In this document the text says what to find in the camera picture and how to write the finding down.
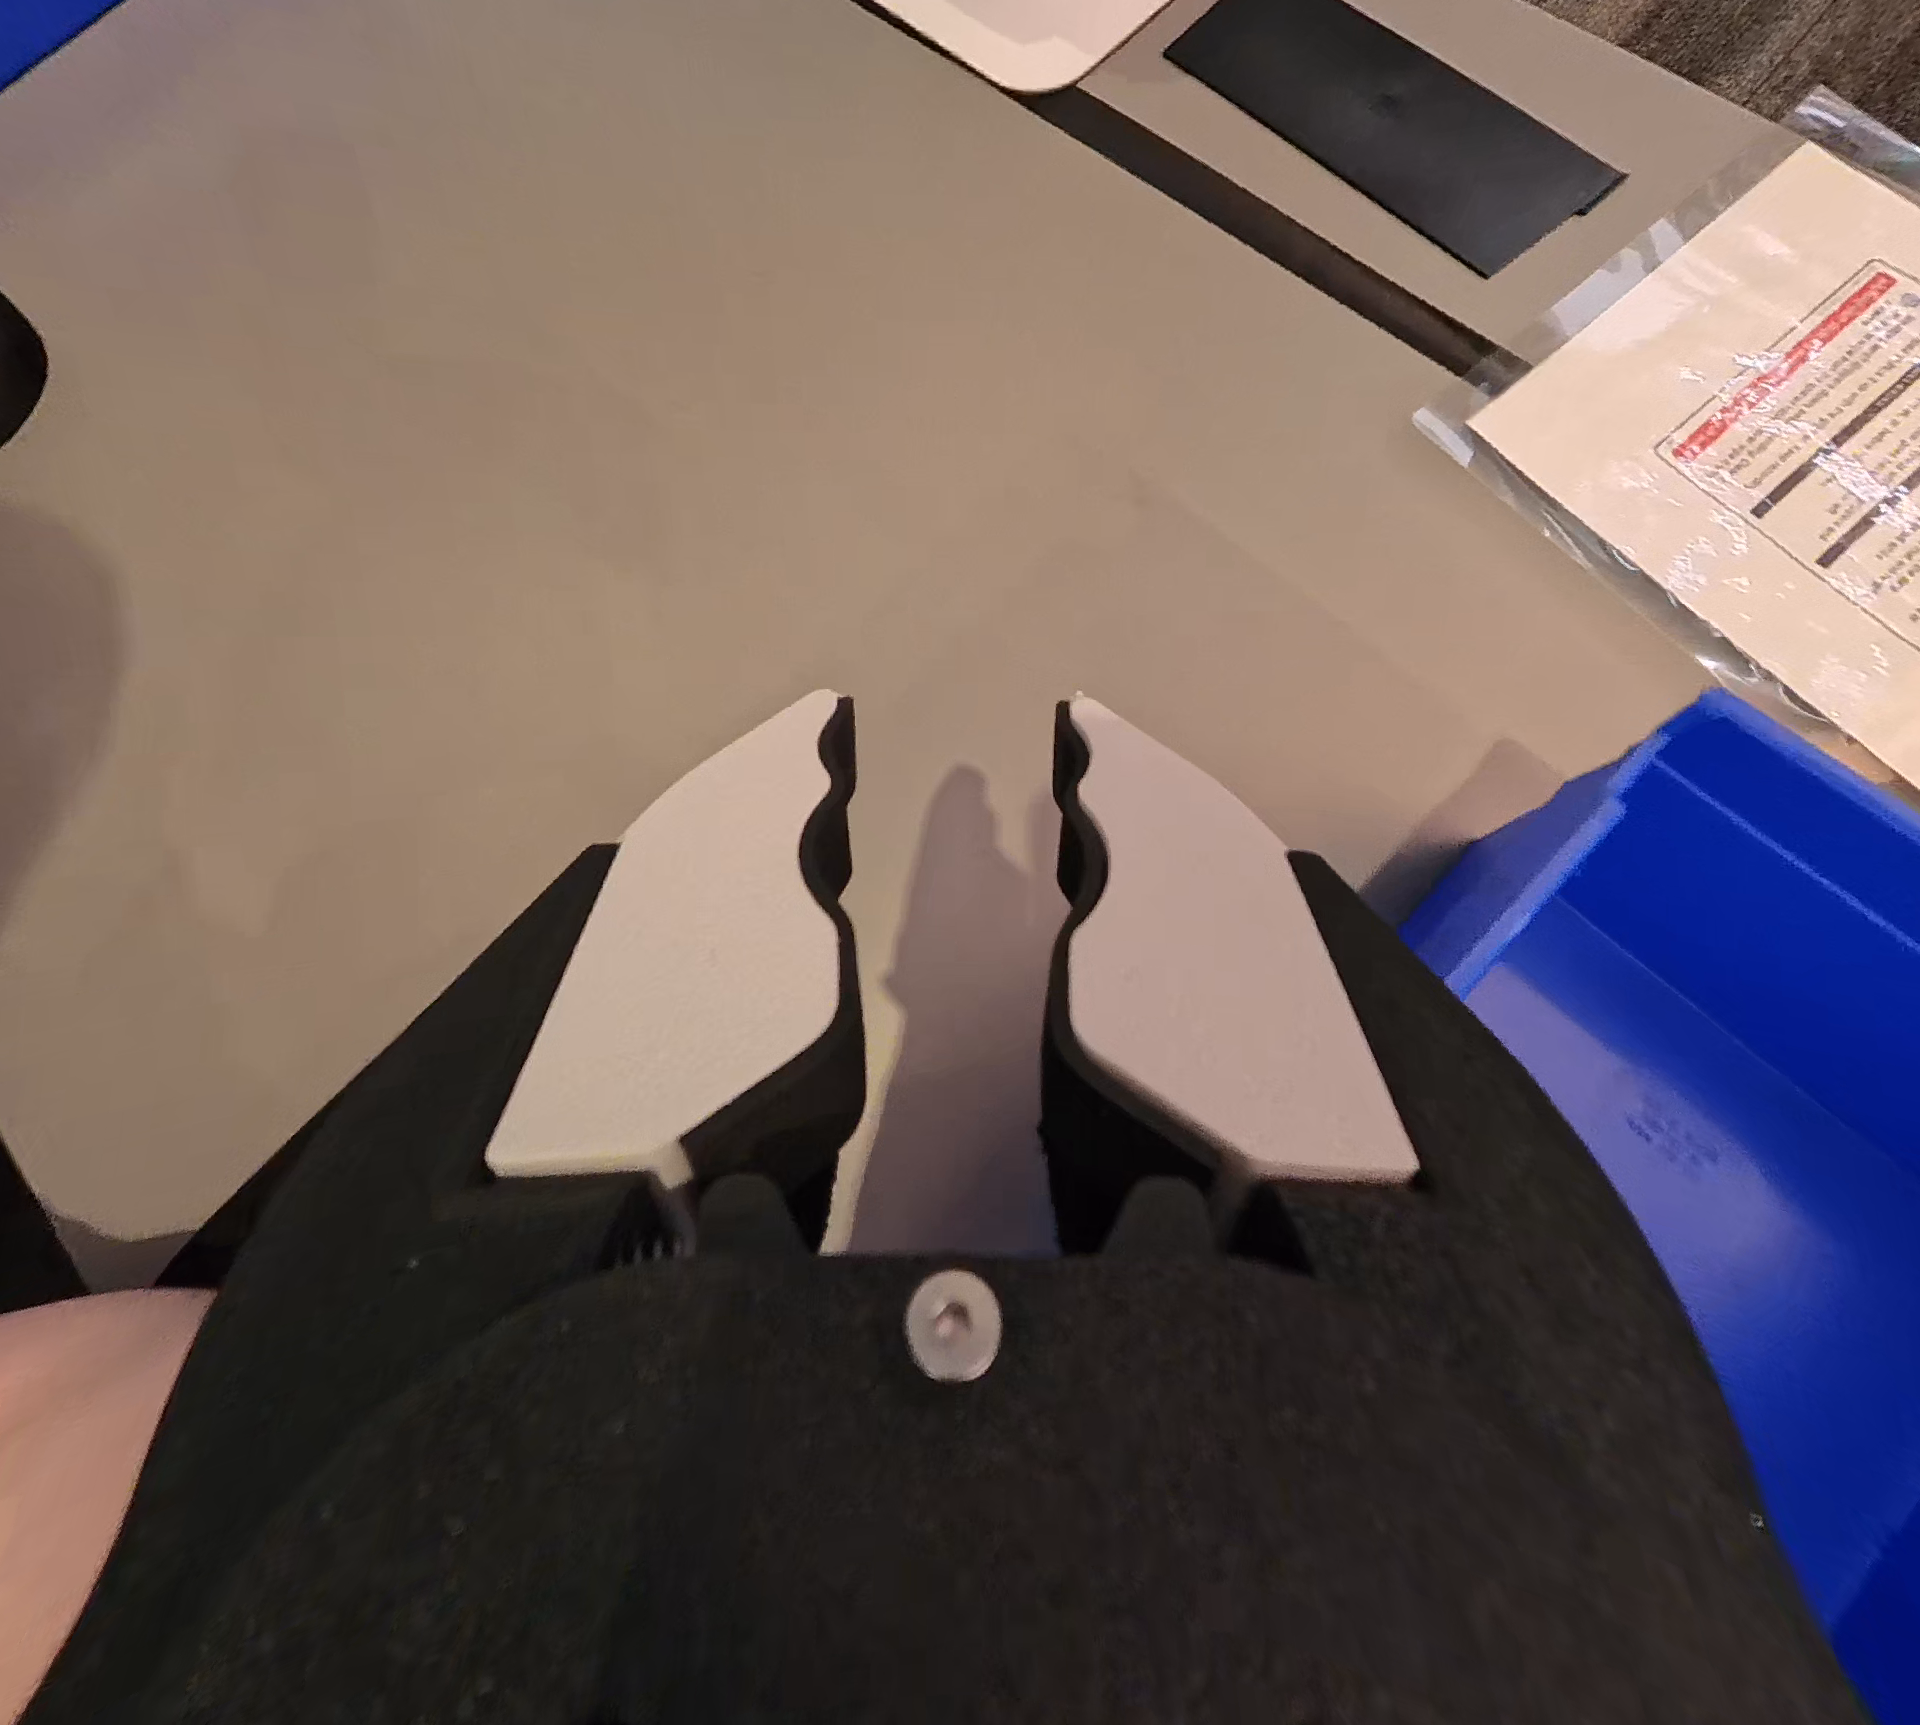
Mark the black chair armrest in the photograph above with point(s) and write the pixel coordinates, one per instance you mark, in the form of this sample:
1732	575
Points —
18	374

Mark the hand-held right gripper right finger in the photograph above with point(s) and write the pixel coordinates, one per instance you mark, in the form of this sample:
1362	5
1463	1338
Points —
1230	1005

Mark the person's left forearm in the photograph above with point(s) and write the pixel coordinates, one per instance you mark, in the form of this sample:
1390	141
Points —
74	1455

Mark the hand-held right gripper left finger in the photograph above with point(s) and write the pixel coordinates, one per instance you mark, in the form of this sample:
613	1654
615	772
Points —
675	991

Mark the black desk cover flap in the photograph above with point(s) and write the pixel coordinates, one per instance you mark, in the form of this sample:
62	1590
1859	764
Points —
1394	121

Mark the clear plastic bag with papers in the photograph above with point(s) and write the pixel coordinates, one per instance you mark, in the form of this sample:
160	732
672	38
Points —
1695	451

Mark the person's black clothing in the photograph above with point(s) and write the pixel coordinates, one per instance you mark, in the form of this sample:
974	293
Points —
31	1228

